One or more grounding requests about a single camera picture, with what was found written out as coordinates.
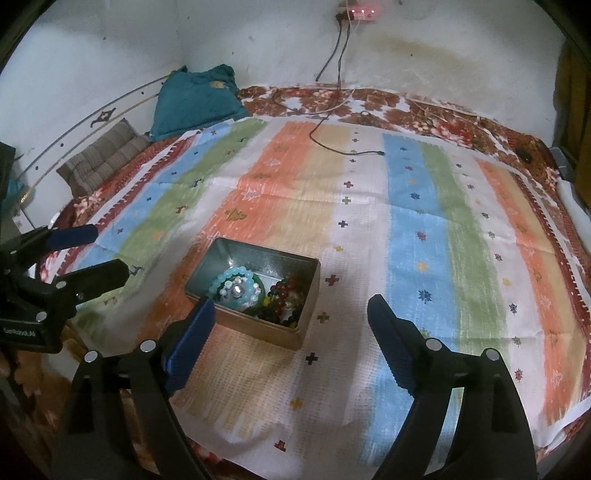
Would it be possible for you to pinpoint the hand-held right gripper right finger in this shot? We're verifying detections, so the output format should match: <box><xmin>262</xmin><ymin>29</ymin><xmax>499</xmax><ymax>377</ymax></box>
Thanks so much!
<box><xmin>366</xmin><ymin>294</ymin><xmax>539</xmax><ymax>480</ymax></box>

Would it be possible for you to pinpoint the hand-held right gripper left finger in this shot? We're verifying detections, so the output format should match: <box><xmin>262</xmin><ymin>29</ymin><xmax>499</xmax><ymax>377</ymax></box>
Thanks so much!
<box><xmin>48</xmin><ymin>296</ymin><xmax>218</xmax><ymax>480</ymax></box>

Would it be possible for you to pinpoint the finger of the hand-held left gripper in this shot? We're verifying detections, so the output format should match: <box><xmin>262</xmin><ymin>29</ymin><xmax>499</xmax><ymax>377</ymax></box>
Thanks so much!
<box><xmin>33</xmin><ymin>258</ymin><xmax>130</xmax><ymax>306</ymax></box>
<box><xmin>0</xmin><ymin>224</ymin><xmax>100</xmax><ymax>278</ymax></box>

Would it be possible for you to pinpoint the golden metal tin box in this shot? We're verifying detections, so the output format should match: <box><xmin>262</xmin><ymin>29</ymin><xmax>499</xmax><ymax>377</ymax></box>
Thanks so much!
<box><xmin>184</xmin><ymin>237</ymin><xmax>321</xmax><ymax>350</ymax></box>

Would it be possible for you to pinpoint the light blue bead bracelet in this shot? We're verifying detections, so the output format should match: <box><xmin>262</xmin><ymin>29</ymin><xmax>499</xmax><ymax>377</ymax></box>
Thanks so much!
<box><xmin>210</xmin><ymin>270</ymin><xmax>265</xmax><ymax>309</ymax></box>

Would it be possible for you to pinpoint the pale stone bead bracelet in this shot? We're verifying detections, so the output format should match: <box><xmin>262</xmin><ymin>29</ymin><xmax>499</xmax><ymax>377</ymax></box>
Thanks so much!
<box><xmin>222</xmin><ymin>276</ymin><xmax>254</xmax><ymax>303</ymax></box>

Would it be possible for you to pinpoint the multicolour bead bracelet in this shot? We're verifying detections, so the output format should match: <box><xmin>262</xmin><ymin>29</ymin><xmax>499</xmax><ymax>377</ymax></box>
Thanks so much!
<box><xmin>255</xmin><ymin>295</ymin><xmax>306</xmax><ymax>328</ymax></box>

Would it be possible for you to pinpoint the red bead bracelet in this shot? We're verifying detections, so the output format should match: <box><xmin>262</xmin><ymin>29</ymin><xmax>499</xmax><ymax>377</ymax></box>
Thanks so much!
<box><xmin>264</xmin><ymin>276</ymin><xmax>309</xmax><ymax>308</ymax></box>

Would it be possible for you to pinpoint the teal cloth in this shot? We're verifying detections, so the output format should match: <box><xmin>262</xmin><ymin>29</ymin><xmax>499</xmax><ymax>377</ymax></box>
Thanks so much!
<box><xmin>150</xmin><ymin>65</ymin><xmax>250</xmax><ymax>142</ymax></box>

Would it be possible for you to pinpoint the yellow curtain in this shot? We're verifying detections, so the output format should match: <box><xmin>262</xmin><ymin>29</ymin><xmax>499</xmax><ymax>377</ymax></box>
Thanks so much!
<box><xmin>551</xmin><ymin>41</ymin><xmax>591</xmax><ymax>153</ymax></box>

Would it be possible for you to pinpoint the white power strip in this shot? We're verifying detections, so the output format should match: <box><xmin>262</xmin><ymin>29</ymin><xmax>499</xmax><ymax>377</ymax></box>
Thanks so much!
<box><xmin>335</xmin><ymin>4</ymin><xmax>378</xmax><ymax>22</ymax></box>

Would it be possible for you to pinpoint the white cable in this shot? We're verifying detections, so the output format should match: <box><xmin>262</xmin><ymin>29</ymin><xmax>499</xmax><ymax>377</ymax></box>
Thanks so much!
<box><xmin>272</xmin><ymin>18</ymin><xmax>370</xmax><ymax>117</ymax></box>

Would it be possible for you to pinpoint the black cable with plug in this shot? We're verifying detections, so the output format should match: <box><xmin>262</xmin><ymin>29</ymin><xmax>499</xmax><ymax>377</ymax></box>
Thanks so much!
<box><xmin>308</xmin><ymin>16</ymin><xmax>387</xmax><ymax>156</ymax></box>

